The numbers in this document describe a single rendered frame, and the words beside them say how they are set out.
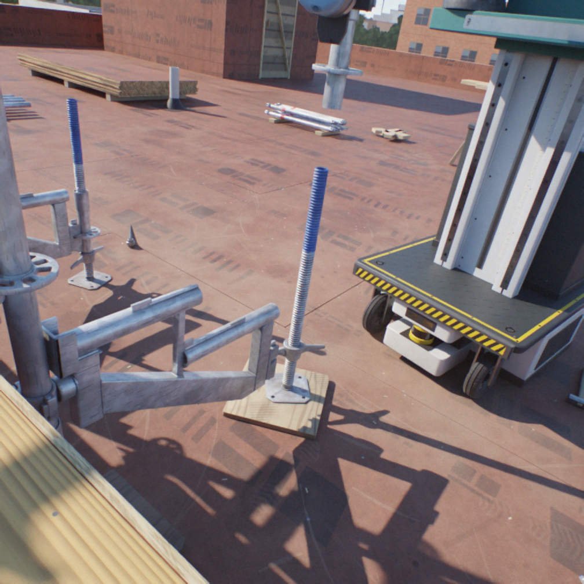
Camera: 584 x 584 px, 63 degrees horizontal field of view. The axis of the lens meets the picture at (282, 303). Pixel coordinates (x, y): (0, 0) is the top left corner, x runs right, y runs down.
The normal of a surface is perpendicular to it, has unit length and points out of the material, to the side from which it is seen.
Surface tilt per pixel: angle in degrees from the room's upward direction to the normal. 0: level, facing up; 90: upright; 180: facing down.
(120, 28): 90
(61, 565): 0
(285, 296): 0
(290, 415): 0
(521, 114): 90
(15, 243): 90
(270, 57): 90
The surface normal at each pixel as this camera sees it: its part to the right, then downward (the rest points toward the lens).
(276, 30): 0.77, 0.40
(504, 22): -0.75, 0.26
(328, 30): -0.26, 0.47
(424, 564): 0.11, -0.85
